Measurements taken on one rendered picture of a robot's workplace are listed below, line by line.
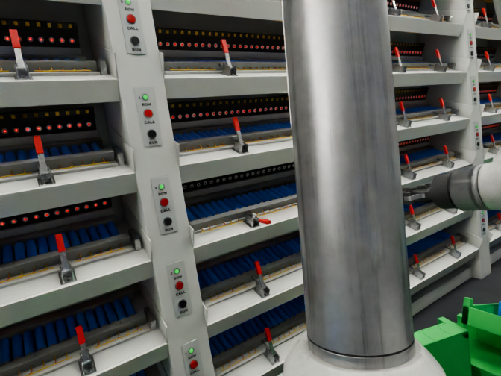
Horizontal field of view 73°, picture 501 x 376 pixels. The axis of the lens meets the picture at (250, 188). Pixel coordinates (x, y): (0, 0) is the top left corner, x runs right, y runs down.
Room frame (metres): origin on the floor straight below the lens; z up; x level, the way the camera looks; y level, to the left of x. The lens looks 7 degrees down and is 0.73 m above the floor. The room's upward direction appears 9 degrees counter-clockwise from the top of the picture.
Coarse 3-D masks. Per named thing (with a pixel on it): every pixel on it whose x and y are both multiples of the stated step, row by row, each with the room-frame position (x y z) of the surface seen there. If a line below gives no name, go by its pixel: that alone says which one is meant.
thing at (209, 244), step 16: (272, 176) 1.09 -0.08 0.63; (192, 192) 0.94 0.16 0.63; (208, 192) 0.97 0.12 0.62; (288, 208) 0.96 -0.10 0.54; (240, 224) 0.87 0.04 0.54; (272, 224) 0.88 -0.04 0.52; (288, 224) 0.91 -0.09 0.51; (192, 240) 0.75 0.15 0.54; (208, 240) 0.79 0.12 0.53; (224, 240) 0.80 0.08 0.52; (240, 240) 0.83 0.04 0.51; (256, 240) 0.87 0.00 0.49; (208, 256) 0.79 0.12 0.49
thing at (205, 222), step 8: (272, 200) 0.96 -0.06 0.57; (280, 200) 0.96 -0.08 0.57; (288, 200) 0.97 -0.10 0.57; (296, 200) 0.99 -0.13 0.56; (248, 208) 0.90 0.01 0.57; (256, 208) 0.91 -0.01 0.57; (264, 208) 0.92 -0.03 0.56; (272, 208) 0.94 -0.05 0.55; (216, 216) 0.85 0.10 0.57; (224, 216) 0.86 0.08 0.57; (232, 216) 0.87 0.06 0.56; (240, 216) 0.89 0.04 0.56; (192, 224) 0.81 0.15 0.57; (200, 224) 0.82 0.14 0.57; (208, 224) 0.83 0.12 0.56; (216, 224) 0.84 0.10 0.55; (224, 224) 0.84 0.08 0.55
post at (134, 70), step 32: (96, 32) 0.81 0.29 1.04; (128, 64) 0.72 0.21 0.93; (160, 64) 0.76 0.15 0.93; (128, 96) 0.72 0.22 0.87; (160, 96) 0.75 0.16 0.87; (128, 128) 0.71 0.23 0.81; (160, 128) 0.75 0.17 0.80; (160, 160) 0.74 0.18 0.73; (160, 256) 0.72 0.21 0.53; (192, 256) 0.76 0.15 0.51; (160, 288) 0.71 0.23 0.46; (192, 288) 0.75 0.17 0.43; (192, 320) 0.74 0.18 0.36
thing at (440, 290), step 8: (456, 272) 1.44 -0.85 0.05; (464, 272) 1.45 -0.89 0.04; (440, 280) 1.39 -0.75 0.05; (448, 280) 1.38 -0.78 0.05; (456, 280) 1.41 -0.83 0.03; (464, 280) 1.45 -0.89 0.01; (424, 288) 1.34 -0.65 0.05; (432, 288) 1.33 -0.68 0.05; (440, 288) 1.34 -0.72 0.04; (448, 288) 1.37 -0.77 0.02; (416, 296) 1.29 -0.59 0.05; (424, 296) 1.28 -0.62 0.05; (432, 296) 1.31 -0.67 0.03; (440, 296) 1.34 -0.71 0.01; (416, 304) 1.25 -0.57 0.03; (424, 304) 1.28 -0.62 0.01; (416, 312) 1.25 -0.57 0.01
